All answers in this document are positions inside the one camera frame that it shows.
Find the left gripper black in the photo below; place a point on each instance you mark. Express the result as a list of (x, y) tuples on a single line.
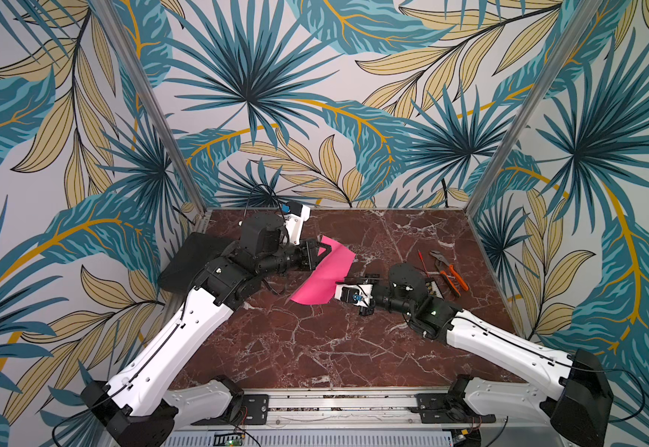
[(307, 257)]

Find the pink square paper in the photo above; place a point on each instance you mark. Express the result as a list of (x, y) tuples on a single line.
[(320, 287)]

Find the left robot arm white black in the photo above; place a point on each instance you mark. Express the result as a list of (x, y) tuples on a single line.
[(135, 406)]

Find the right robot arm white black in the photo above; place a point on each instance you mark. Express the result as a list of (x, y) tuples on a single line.
[(568, 392)]

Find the red test probe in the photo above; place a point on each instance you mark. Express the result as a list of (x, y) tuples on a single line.
[(423, 264)]

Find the black connector strip box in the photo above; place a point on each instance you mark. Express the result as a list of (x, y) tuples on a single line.
[(433, 288)]

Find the black plastic case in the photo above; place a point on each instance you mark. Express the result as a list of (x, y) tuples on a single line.
[(198, 249)]

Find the green circuit board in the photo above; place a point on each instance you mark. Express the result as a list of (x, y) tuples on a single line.
[(229, 440)]

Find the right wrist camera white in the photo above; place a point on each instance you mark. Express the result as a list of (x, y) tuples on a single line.
[(355, 294)]

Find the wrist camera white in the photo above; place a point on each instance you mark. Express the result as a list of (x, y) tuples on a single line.
[(295, 215), (355, 294)]

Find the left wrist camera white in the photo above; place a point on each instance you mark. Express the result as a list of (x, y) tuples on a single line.
[(295, 215)]

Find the orange handled pliers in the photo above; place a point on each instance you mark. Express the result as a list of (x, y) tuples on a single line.
[(450, 276)]

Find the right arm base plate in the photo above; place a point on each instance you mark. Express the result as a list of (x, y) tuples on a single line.
[(442, 408)]

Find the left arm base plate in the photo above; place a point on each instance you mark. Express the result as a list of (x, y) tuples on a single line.
[(249, 410)]

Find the aluminium front rail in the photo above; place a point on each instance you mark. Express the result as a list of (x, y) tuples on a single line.
[(382, 408)]

